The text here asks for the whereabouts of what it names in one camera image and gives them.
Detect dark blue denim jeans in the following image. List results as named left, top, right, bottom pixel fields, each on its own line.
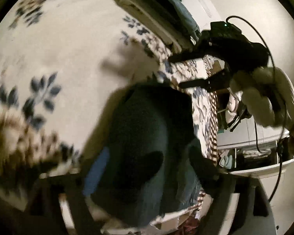
left=83, top=83, right=201, bottom=227

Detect gloved right hand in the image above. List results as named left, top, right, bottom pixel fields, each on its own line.
left=230, top=67, right=294, bottom=131

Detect checkered brown bed sheet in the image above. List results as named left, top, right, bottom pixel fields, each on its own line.
left=203, top=55, right=218, bottom=166

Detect folded light blue jeans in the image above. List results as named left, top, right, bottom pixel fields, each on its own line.
left=119, top=0, right=201, bottom=53

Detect floral bed cover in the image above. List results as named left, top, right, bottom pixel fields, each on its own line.
left=0, top=0, right=219, bottom=226

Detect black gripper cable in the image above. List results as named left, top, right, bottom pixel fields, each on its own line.
left=225, top=15, right=289, bottom=202

